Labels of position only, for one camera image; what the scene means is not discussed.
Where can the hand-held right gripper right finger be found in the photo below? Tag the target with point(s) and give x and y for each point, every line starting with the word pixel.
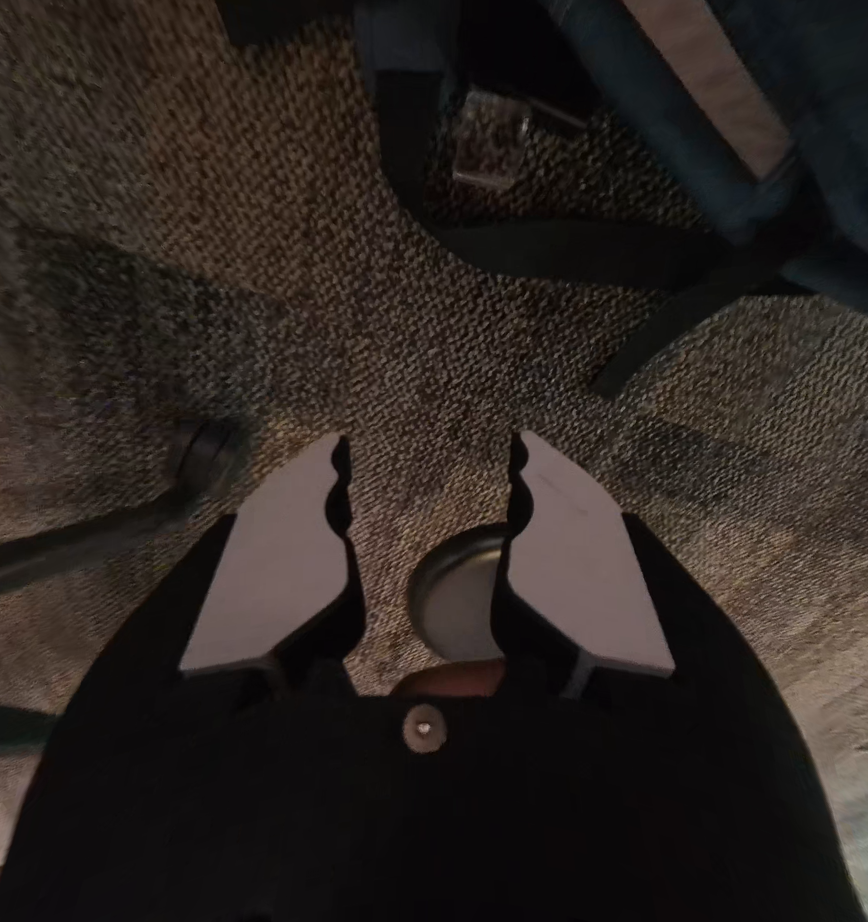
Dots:
pixel 585 576

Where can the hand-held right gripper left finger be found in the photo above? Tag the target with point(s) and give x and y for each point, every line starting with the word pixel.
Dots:
pixel 282 569

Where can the round metal disc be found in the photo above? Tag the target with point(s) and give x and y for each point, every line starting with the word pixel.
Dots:
pixel 455 598

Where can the office chair base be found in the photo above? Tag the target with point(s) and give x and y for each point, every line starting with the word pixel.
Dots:
pixel 81 544

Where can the clear plastic buckle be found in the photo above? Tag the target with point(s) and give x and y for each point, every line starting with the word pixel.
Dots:
pixel 488 144

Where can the blue backpack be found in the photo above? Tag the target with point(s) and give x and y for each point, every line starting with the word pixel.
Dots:
pixel 837 144

